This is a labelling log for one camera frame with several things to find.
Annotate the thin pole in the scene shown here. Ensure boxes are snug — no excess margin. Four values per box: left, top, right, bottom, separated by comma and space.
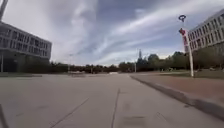
133, 49, 138, 74

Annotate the reddish brown ground strip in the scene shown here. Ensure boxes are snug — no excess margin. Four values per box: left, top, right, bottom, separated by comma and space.
132, 73, 224, 108

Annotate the grey concrete kerb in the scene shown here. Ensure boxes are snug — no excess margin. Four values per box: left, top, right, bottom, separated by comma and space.
129, 75, 224, 122

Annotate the dark glass-fronted building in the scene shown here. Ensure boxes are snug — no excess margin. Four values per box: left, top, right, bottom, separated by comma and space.
0, 21, 53, 74

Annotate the white pole with signs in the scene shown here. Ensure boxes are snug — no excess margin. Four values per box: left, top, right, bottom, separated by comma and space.
177, 14, 196, 78

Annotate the distant tower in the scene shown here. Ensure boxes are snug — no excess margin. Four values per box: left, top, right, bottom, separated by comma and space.
138, 48, 143, 61

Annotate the row of trees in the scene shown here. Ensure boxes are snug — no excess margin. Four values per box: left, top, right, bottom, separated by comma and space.
18, 45, 224, 75

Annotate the grass strip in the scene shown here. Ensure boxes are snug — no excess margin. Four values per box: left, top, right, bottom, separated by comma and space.
0, 71, 43, 79
159, 69, 224, 80

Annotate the grey paved ground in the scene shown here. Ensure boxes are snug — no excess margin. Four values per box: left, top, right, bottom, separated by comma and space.
0, 73, 224, 128

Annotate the pale building with window grid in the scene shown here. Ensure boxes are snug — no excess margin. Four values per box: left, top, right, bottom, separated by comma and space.
186, 8, 224, 55

